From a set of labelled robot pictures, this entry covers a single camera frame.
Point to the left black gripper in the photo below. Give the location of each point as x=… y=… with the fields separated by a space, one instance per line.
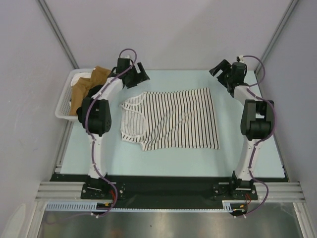
x=140 y=77

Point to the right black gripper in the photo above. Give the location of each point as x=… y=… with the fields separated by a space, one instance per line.
x=224 y=65

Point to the black tank top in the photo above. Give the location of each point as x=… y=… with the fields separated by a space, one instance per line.
x=79 y=95

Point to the striped white tank top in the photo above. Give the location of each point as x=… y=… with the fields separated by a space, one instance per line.
x=160 y=120

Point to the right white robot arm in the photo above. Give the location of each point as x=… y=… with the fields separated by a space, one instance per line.
x=258 y=117

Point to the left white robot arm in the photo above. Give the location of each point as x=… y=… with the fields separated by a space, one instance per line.
x=94 y=113

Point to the brown tank top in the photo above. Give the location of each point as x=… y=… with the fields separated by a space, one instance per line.
x=81 y=83

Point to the white plastic basket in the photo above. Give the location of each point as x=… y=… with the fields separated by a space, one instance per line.
x=63 y=105

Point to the right aluminium corner post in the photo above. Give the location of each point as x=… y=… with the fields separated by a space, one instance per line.
x=279 y=29

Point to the aluminium corner post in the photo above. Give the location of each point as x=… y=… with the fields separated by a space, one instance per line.
x=279 y=29
x=44 y=7

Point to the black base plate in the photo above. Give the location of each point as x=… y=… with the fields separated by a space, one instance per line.
x=147 y=192

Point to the left aluminium corner post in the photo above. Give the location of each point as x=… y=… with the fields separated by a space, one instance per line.
x=44 y=7

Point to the slotted cable duct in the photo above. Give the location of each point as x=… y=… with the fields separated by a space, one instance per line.
x=100 y=207

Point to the aluminium frame rail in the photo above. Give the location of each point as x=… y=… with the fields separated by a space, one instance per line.
x=71 y=191

